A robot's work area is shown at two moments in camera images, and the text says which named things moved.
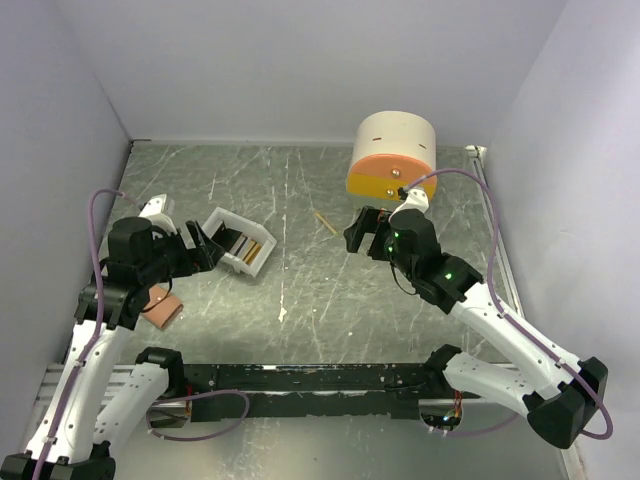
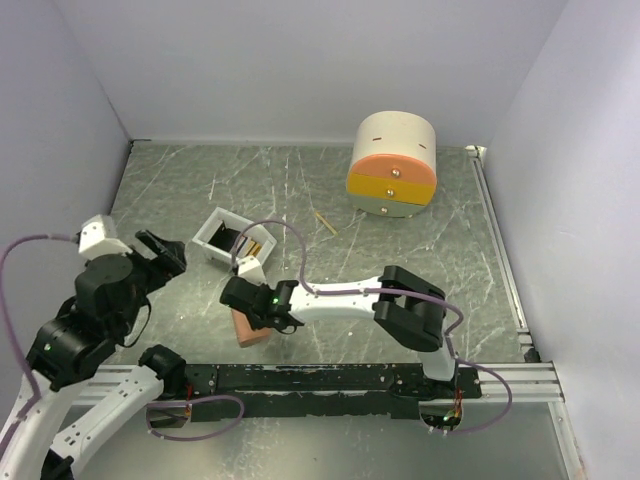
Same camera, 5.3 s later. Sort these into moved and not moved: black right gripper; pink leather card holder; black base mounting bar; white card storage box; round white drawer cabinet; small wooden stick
Moved: pink leather card holder; black right gripper
Not moved: small wooden stick; black base mounting bar; round white drawer cabinet; white card storage box
